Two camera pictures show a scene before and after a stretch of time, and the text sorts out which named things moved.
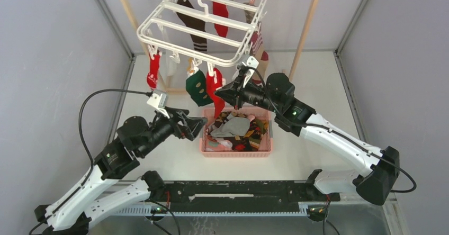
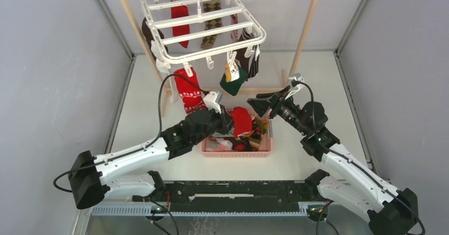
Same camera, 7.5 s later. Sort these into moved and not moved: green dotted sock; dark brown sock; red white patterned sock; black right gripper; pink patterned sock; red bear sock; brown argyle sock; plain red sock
Moved: dark brown sock; black right gripper; brown argyle sock; plain red sock; red white patterned sock; red bear sock; green dotted sock
Not moved: pink patterned sock
